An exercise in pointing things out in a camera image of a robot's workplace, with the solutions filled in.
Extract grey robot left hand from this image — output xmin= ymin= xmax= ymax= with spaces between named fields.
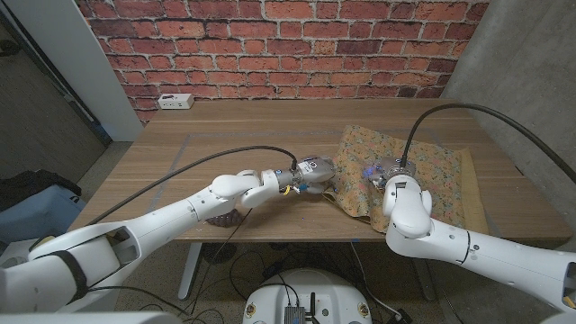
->
xmin=274 ymin=155 xmax=338 ymax=196

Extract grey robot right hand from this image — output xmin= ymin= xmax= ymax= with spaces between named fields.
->
xmin=363 ymin=156 xmax=418 ymax=189

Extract brown floral wrapping paper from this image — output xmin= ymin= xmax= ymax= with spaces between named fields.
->
xmin=323 ymin=124 xmax=490 ymax=235

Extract purple toy grapes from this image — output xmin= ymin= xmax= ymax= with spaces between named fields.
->
xmin=205 ymin=209 xmax=247 ymax=229

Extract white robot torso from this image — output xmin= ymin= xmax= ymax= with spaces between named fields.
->
xmin=241 ymin=268 xmax=374 ymax=324

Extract grey table leg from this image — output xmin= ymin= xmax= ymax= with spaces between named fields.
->
xmin=411 ymin=258 xmax=437 ymax=302

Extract dark round floor fan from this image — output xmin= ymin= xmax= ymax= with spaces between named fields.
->
xmin=201 ymin=242 xmax=238 ymax=266

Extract red brick printed backdrop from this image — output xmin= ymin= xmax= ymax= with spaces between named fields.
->
xmin=76 ymin=0 xmax=491 ymax=125

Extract small grey electronics box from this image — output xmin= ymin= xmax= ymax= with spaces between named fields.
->
xmin=283 ymin=305 xmax=307 ymax=324

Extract white power strip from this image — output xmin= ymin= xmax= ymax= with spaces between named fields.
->
xmin=157 ymin=93 xmax=195 ymax=111

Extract white table leg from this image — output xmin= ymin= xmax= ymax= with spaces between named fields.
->
xmin=177 ymin=241 xmax=203 ymax=301

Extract blue plastic bin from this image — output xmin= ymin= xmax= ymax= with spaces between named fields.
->
xmin=0 ymin=184 xmax=86 ymax=244

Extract black yellow foot pedal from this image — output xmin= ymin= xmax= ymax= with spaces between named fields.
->
xmin=29 ymin=236 xmax=54 ymax=251

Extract black cloth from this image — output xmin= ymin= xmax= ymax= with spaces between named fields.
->
xmin=0 ymin=169 xmax=83 ymax=212

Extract white round device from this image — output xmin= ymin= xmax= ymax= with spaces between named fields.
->
xmin=0 ymin=254 xmax=29 ymax=267

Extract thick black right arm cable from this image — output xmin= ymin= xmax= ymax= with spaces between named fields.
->
xmin=400 ymin=103 xmax=576 ymax=185

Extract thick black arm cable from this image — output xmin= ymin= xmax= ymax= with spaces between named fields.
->
xmin=400 ymin=103 xmax=576 ymax=185
xmin=87 ymin=145 xmax=299 ymax=226

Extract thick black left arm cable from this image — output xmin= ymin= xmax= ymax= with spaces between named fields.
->
xmin=87 ymin=145 xmax=299 ymax=226

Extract white floor cable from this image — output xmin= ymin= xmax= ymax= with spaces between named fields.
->
xmin=349 ymin=241 xmax=401 ymax=317

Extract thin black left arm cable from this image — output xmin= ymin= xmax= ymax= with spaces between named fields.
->
xmin=87 ymin=207 xmax=254 ymax=316

